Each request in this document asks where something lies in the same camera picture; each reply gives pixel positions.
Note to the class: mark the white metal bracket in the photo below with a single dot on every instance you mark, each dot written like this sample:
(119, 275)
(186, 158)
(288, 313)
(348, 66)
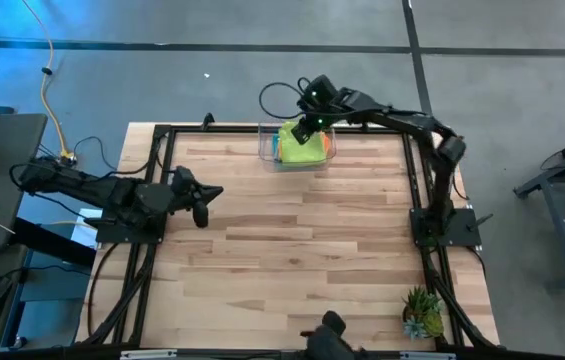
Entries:
(427, 356)
(147, 354)

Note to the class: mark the small potted succulent plant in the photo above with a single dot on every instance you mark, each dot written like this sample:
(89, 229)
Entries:
(422, 312)

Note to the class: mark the white paper sheet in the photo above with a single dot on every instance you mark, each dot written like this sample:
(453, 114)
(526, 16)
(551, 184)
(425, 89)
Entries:
(84, 235)

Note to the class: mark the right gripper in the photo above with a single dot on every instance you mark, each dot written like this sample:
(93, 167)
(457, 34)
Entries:
(322, 97)

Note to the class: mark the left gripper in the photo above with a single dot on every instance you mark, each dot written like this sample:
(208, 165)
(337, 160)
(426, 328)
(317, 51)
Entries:
(184, 187)

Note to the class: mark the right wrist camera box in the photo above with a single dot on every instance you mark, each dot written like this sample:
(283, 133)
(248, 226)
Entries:
(302, 132)

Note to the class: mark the grey side desk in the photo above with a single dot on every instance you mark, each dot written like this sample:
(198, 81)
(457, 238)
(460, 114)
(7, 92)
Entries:
(7, 140)

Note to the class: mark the green microfiber towel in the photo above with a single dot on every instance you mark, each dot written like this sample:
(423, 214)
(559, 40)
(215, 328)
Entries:
(302, 152)

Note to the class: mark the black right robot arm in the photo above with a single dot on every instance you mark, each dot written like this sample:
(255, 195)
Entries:
(412, 122)

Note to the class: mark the black angled bar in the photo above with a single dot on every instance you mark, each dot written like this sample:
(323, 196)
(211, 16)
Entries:
(52, 242)

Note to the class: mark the clear plastic bin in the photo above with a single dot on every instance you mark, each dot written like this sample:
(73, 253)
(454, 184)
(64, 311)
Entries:
(264, 157)

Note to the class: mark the black aluminium rig frame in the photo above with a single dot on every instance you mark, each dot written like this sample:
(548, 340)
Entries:
(387, 131)

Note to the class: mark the grey metal cart frame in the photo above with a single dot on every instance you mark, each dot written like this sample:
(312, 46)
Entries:
(564, 230)

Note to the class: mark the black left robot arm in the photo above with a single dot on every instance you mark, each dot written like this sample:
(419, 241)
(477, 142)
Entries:
(112, 195)

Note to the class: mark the orange microfiber towel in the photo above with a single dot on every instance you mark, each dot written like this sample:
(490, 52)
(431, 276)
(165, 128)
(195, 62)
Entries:
(275, 145)

